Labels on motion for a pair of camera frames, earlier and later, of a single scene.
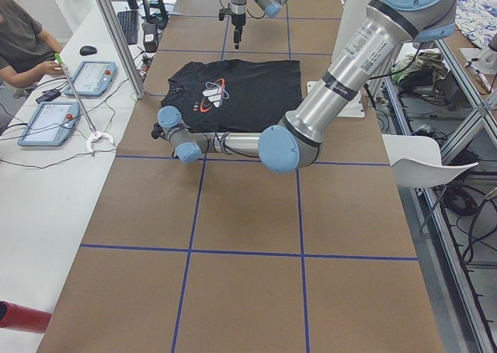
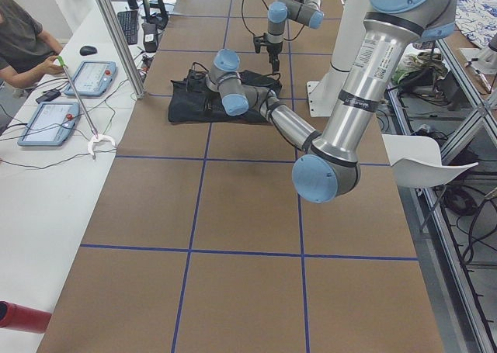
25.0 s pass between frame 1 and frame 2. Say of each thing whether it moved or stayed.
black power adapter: stayed
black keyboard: stayed
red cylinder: stayed
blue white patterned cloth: stayed
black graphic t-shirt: moved
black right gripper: moved
